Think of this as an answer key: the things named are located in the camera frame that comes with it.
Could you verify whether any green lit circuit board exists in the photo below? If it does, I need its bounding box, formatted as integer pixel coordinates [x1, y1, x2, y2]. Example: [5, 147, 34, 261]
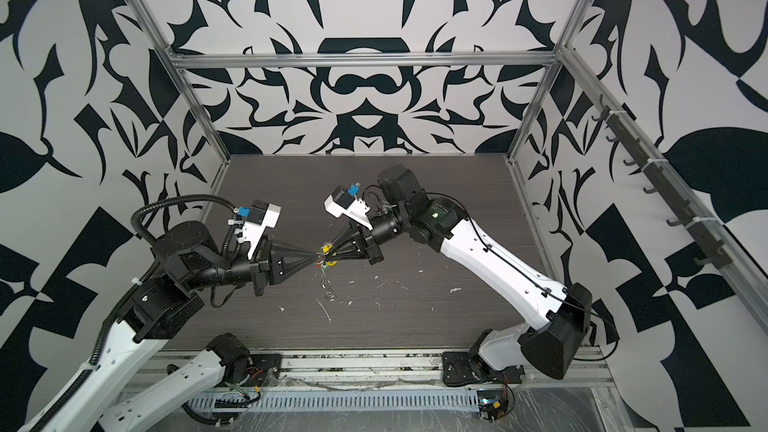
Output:
[478, 387, 516, 422]

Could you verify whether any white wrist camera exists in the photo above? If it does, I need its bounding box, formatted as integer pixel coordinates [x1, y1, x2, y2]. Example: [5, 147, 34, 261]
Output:
[323, 184, 373, 231]
[230, 200, 281, 260]

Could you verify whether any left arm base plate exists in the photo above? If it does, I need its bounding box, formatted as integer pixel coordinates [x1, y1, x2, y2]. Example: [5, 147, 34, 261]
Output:
[241, 353, 283, 388]

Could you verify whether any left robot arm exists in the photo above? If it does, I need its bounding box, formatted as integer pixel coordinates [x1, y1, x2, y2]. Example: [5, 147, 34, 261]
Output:
[22, 221, 316, 431]

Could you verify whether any large wire keyring red sleeve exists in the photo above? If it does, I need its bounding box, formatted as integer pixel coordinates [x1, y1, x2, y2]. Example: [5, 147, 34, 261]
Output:
[316, 249, 337, 302]

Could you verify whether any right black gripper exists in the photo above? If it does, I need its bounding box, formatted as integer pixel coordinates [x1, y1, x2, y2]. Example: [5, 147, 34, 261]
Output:
[328, 206, 416, 262]

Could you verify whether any left black corrugated cable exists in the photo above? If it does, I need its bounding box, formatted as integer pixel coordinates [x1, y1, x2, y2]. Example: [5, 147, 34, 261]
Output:
[130, 194, 241, 247]

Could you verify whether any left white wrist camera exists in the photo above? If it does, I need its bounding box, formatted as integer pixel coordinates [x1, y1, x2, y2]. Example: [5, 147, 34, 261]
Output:
[230, 200, 281, 260]

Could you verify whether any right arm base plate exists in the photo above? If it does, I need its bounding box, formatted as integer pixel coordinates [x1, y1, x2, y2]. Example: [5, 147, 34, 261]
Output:
[441, 352, 525, 387]

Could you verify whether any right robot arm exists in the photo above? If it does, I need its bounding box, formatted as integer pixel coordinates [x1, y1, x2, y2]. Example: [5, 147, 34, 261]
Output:
[320, 165, 619, 387]

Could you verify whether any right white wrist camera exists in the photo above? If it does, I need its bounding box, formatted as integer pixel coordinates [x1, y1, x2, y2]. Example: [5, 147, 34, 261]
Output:
[323, 184, 373, 231]

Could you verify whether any white slotted cable duct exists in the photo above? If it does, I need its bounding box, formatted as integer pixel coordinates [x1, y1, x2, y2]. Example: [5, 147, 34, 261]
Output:
[189, 389, 480, 413]

